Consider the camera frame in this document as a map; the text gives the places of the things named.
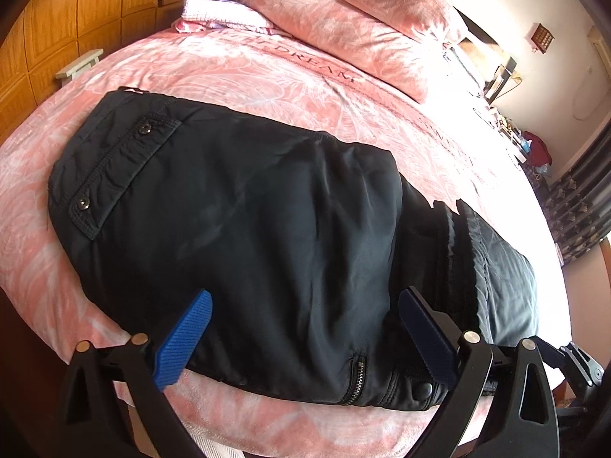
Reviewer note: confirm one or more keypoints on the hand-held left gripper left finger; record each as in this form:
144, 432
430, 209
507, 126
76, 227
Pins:
184, 338

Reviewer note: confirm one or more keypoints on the bed with pink sheet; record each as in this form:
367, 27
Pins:
286, 71

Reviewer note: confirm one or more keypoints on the dark patterned curtain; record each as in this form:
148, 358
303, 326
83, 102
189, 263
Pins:
582, 200

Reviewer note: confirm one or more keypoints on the white stool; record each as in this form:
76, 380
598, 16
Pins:
79, 64

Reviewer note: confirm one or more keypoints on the brown wall ornament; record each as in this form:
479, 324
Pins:
543, 37

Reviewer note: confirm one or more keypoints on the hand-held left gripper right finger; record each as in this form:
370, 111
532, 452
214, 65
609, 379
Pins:
425, 338

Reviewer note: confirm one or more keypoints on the pink pillow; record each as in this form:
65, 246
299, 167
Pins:
324, 43
405, 0

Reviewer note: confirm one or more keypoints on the cluttered nightstand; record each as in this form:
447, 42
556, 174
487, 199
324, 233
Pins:
513, 143

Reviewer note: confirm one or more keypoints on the rear pink pillow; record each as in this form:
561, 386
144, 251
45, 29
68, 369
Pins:
405, 0

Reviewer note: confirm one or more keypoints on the wooden wardrobe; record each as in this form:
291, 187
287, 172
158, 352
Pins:
71, 9

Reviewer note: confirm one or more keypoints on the black jacket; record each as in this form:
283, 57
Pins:
262, 224

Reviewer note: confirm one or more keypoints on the grey pillow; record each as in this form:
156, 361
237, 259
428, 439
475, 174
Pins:
465, 64

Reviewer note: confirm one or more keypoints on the dark wooden headboard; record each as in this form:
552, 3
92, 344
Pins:
477, 50

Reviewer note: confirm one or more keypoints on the white knitted cloth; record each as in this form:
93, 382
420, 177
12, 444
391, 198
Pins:
219, 12

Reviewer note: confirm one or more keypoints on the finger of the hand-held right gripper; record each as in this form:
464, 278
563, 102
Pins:
582, 367

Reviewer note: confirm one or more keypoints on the red bag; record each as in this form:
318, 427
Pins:
537, 145

